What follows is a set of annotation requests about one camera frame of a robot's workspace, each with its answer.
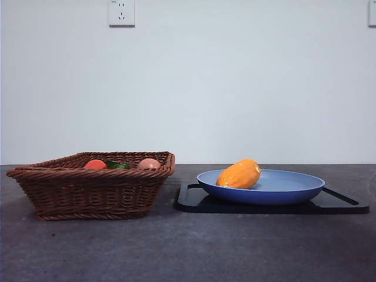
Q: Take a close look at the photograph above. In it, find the blue round plate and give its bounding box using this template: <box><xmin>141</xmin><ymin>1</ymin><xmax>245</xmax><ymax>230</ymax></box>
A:
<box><xmin>196</xmin><ymin>169</ymin><xmax>326</xmax><ymax>206</ymax></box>

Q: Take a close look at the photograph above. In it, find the black rectangular tray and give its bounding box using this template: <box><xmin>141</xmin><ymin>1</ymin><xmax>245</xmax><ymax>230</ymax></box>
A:
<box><xmin>173</xmin><ymin>182</ymin><xmax>370</xmax><ymax>215</ymax></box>

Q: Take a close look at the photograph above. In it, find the brown wicker basket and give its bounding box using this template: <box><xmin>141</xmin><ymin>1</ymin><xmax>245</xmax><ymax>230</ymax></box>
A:
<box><xmin>6</xmin><ymin>151</ymin><xmax>176</xmax><ymax>221</ymax></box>

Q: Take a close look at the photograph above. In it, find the white wall socket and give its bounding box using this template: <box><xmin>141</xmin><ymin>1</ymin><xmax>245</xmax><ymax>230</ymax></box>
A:
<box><xmin>368</xmin><ymin>0</ymin><xmax>376</xmax><ymax>29</ymax></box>
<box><xmin>108</xmin><ymin>0</ymin><xmax>136</xmax><ymax>28</ymax></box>

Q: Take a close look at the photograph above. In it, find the yellow corn cob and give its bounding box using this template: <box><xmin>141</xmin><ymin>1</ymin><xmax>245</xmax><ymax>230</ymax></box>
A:
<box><xmin>215</xmin><ymin>159</ymin><xmax>261</xmax><ymax>189</ymax></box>

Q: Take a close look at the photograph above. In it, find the orange carrot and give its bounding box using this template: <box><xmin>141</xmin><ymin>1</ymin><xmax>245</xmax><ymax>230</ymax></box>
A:
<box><xmin>83</xmin><ymin>159</ymin><xmax>108</xmax><ymax>170</ymax></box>

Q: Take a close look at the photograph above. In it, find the green chili pepper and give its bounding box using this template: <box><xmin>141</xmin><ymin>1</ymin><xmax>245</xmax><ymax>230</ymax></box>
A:
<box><xmin>105</xmin><ymin>160</ymin><xmax>131</xmax><ymax>170</ymax></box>

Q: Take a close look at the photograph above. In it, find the pale brown egg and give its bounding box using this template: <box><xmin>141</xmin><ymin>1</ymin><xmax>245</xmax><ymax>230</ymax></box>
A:
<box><xmin>137</xmin><ymin>158</ymin><xmax>162</xmax><ymax>170</ymax></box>

